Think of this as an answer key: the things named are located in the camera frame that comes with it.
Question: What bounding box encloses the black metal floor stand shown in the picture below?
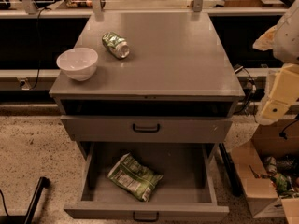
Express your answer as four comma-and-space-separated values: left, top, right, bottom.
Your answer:
0, 176, 50, 224

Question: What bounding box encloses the white bowl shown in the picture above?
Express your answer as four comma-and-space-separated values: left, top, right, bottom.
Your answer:
56, 48, 98, 81

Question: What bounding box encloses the green soda can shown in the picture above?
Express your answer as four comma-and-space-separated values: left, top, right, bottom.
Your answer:
102, 32, 130, 59

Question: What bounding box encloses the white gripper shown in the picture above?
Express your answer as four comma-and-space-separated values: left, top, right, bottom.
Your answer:
256, 63, 299, 125

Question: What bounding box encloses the open grey lower drawer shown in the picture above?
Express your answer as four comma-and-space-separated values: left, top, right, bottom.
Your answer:
64, 143, 229, 222

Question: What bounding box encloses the cardboard box with trash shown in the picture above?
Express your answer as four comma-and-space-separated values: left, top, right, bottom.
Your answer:
231, 119, 299, 224

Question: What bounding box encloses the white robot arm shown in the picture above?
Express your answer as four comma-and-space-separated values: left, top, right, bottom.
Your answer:
253, 4, 299, 125

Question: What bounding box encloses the black bar beside cabinet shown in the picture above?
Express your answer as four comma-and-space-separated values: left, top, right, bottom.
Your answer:
219, 143, 242, 197

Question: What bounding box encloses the grey metal drawer cabinet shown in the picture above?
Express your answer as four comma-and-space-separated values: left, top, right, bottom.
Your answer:
50, 12, 243, 154

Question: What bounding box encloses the black power cable left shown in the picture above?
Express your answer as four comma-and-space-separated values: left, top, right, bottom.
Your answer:
30, 7, 48, 91

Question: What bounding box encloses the black cables right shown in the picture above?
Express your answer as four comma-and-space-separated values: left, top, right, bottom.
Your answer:
233, 64, 260, 123

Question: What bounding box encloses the green jalapeno chip bag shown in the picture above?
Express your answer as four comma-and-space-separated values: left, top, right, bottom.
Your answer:
107, 153, 164, 202

